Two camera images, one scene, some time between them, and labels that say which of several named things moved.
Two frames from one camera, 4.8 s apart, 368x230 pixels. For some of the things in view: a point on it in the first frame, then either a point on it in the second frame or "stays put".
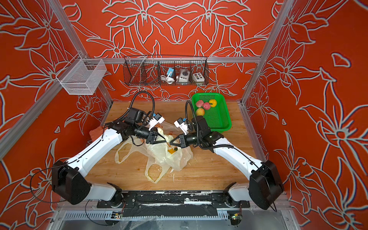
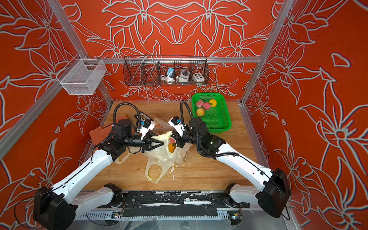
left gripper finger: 157,133 → 155,140
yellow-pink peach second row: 200,111 stays put
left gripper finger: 157,142 → 153,147
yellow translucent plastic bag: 161,157 stays put
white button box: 198,77 stays put
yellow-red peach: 172,150 stays put
